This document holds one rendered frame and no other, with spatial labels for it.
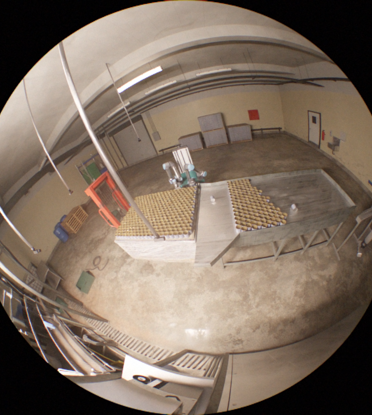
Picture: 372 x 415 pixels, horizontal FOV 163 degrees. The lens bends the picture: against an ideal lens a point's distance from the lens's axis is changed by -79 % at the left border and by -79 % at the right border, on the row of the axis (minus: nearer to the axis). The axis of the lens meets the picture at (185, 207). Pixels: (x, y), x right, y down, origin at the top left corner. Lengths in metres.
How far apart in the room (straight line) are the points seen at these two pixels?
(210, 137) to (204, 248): 7.64
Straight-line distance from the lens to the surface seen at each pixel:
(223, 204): 2.00
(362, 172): 6.86
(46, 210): 9.73
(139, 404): 0.62
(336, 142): 7.66
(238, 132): 8.72
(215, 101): 10.08
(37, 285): 8.36
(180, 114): 10.18
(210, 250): 1.54
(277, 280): 2.60
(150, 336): 2.84
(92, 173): 10.27
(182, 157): 2.99
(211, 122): 8.41
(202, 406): 1.09
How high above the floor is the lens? 2.41
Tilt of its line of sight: 38 degrees down
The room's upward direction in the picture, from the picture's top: 23 degrees counter-clockwise
